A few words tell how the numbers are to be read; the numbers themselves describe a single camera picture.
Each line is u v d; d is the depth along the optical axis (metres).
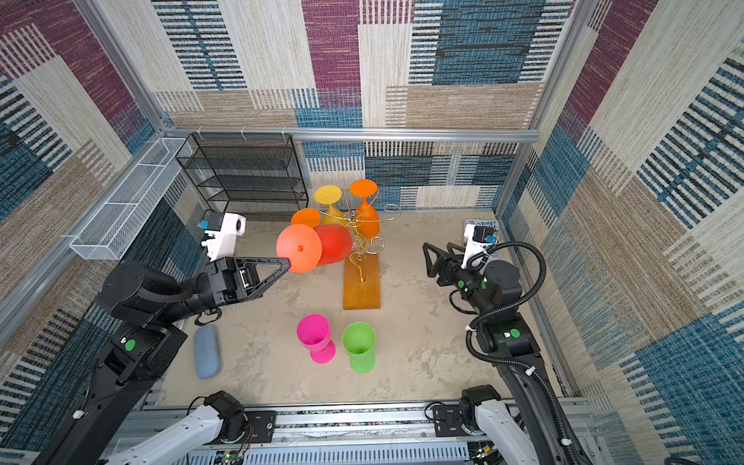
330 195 0.79
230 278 0.43
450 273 0.59
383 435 0.73
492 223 1.12
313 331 0.76
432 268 0.61
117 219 0.73
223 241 0.44
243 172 1.08
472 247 0.58
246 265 0.44
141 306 0.37
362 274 0.97
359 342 0.79
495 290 0.48
